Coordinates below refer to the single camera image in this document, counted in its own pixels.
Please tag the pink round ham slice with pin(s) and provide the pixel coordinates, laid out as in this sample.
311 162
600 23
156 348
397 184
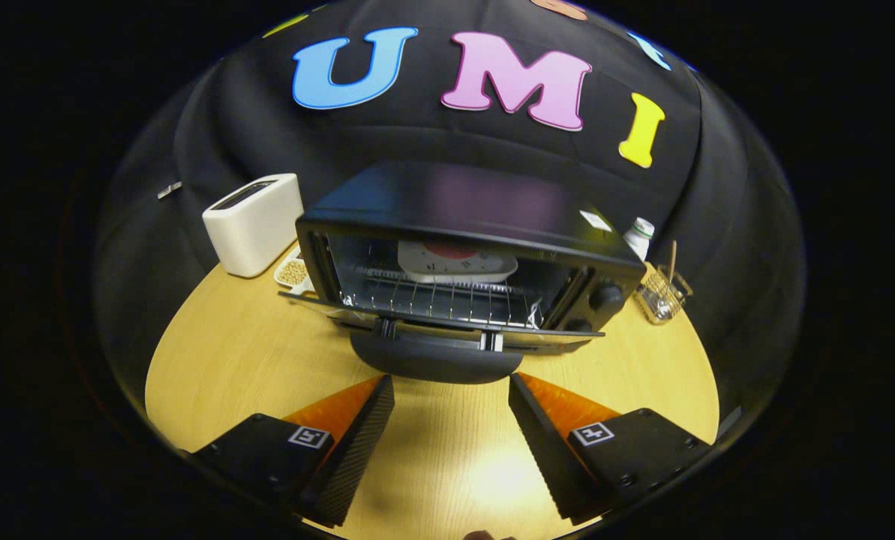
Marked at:
451 250

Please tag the black backdrop cloth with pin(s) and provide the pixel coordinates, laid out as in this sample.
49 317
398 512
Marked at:
432 142

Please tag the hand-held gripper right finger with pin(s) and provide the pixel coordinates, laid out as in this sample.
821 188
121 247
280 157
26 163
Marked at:
545 450

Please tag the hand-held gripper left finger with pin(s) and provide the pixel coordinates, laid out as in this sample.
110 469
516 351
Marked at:
357 442

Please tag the thin wooden stick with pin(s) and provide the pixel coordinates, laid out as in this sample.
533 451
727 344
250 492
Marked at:
672 259

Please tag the white clothespin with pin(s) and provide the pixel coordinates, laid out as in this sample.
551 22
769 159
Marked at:
169 190

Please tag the white bottle with green label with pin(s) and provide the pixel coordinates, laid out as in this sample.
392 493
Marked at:
638 236

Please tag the black toaster oven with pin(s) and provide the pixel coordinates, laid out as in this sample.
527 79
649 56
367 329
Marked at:
455 199

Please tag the white square plate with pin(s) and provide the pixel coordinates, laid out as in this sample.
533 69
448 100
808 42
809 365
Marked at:
492 266

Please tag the white bread toaster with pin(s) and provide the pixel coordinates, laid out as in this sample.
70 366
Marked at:
256 225

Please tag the small white dish of beans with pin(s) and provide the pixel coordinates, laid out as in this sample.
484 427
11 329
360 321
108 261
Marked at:
293 271

